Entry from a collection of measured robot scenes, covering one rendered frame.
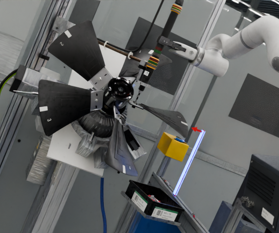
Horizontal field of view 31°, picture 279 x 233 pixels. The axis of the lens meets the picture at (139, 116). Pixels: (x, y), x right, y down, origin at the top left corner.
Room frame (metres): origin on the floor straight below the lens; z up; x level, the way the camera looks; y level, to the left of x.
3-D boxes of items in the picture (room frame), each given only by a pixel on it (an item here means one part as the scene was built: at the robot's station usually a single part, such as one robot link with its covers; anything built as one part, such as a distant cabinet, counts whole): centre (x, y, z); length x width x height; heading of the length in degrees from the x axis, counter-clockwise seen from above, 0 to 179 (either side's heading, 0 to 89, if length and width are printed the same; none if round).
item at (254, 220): (1.69, -0.49, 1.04); 0.24 x 0.03 x 0.03; 17
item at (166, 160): (2.58, -0.22, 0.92); 0.03 x 0.03 x 0.12; 17
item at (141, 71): (2.20, 0.05, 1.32); 0.09 x 0.07 x 0.10; 52
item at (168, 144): (2.58, -0.22, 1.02); 0.16 x 0.10 x 0.11; 17
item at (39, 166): (2.44, 0.35, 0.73); 0.15 x 0.09 x 0.22; 17
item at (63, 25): (2.58, 0.53, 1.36); 0.10 x 0.07 x 0.08; 52
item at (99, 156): (2.18, 0.07, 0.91); 0.12 x 0.08 x 0.12; 17
